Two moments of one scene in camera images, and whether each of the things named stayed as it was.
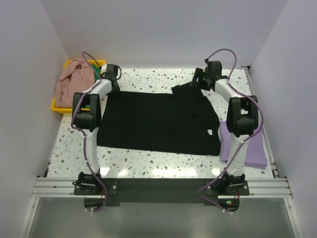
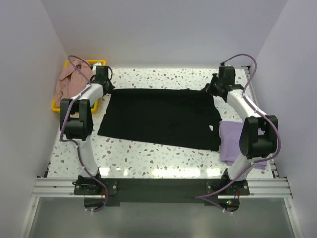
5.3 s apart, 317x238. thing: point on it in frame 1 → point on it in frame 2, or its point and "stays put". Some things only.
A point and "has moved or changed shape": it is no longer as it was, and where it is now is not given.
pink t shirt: (77, 77) stays put
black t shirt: (184, 122) has moved or changed shape
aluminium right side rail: (247, 70) stays put
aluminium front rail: (63, 188) stays put
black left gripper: (117, 89) → (111, 87)
